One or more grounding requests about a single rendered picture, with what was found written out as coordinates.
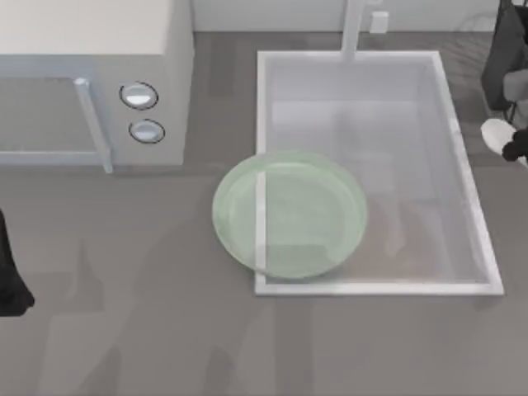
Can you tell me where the pale microwave oven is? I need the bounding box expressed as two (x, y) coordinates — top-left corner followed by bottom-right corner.
(0, 0), (196, 174)

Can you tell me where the tall white tap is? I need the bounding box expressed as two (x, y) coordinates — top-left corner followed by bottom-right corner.
(339, 0), (370, 64)

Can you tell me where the small round microwave knob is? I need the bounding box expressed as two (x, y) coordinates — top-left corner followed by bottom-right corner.
(128, 118), (167, 145)

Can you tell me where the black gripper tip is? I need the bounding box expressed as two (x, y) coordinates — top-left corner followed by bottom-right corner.
(0, 209), (35, 318)

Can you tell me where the microwave door handle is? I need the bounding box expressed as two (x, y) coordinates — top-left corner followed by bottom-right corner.
(73, 76), (115, 174)

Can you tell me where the pale green glass plate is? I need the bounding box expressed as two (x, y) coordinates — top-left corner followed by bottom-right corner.
(211, 150), (369, 281)

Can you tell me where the white sink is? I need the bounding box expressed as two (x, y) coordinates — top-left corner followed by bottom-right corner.
(254, 49), (505, 296)

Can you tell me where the large round microwave knob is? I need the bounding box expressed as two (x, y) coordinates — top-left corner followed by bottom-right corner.
(118, 80), (160, 111)

